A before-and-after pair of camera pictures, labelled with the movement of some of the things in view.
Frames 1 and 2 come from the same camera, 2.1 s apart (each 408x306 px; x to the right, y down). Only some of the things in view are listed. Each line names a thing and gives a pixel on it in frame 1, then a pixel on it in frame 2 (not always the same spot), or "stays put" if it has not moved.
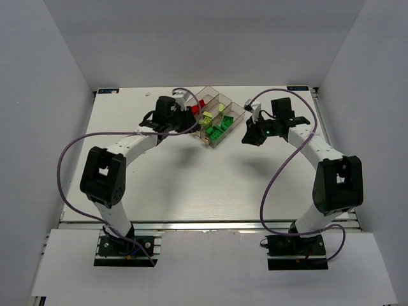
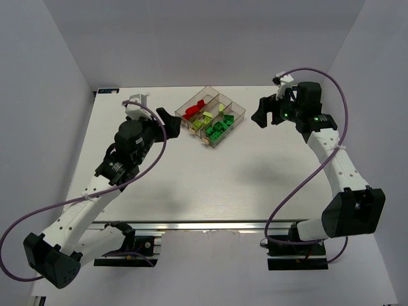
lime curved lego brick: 207,114 stays put
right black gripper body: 252,133 -> 275,108
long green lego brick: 213,133 stays put
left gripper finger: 185,118 -> 172,123
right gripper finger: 257,127 -> 268,104
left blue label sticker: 107,90 stays put
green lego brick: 227,119 stays put
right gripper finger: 254,134 -> 260,116
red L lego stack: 195,108 stays put
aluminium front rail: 197,226 stays put
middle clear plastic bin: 211,109 stays put
